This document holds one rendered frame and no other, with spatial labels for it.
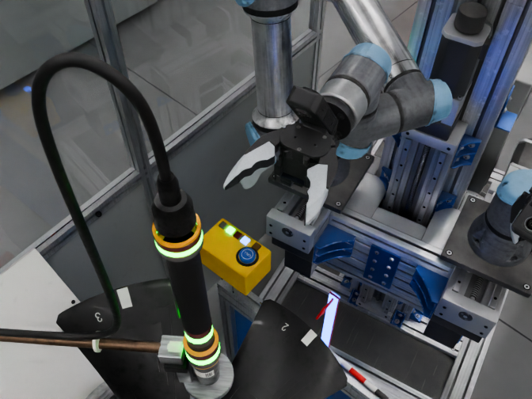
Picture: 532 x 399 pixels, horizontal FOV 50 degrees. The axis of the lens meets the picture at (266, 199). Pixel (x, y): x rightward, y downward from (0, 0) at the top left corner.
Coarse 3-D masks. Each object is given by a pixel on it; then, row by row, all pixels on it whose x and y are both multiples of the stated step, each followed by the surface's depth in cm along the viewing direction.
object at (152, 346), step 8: (0, 336) 73; (8, 336) 72; (48, 344) 72; (56, 344) 72; (64, 344) 72; (72, 344) 72; (80, 344) 72; (88, 344) 72; (104, 344) 72; (112, 344) 72; (120, 344) 72; (128, 344) 72; (136, 344) 72; (144, 344) 72; (152, 344) 72; (160, 344) 72; (152, 352) 72
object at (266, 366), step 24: (264, 312) 112; (288, 312) 112; (264, 336) 110; (288, 336) 110; (240, 360) 107; (264, 360) 107; (288, 360) 108; (312, 360) 109; (336, 360) 111; (240, 384) 105; (264, 384) 105; (288, 384) 106; (312, 384) 107; (336, 384) 109
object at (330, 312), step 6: (330, 294) 117; (336, 300) 116; (330, 306) 120; (330, 312) 121; (330, 318) 123; (324, 324) 127; (330, 324) 125; (324, 330) 130; (330, 330) 127; (324, 336) 132
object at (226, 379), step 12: (168, 336) 72; (180, 336) 72; (168, 360) 72; (180, 360) 71; (228, 360) 79; (180, 372) 73; (192, 372) 77; (228, 372) 78; (192, 384) 77; (216, 384) 77; (228, 384) 77; (192, 396) 77; (204, 396) 76; (216, 396) 76
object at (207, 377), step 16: (160, 192) 45; (176, 192) 46; (160, 208) 47; (176, 208) 47; (192, 208) 48; (160, 224) 48; (176, 224) 47; (192, 224) 49; (208, 368) 72; (208, 384) 77
